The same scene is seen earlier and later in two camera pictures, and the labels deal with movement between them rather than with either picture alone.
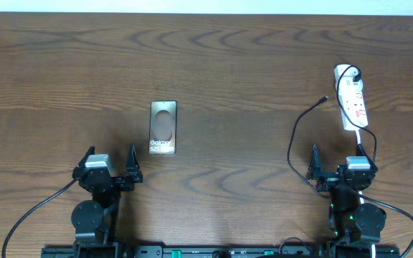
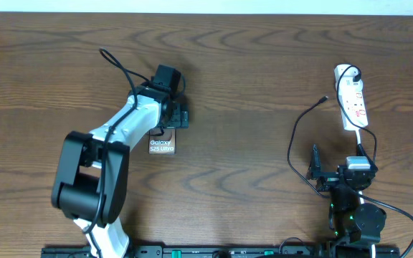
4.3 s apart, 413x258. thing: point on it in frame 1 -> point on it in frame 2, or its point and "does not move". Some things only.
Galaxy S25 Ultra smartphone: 163,127 does not move
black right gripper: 328,180 does not move
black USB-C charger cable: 357,79 does not move
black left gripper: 133,172 -> 181,119
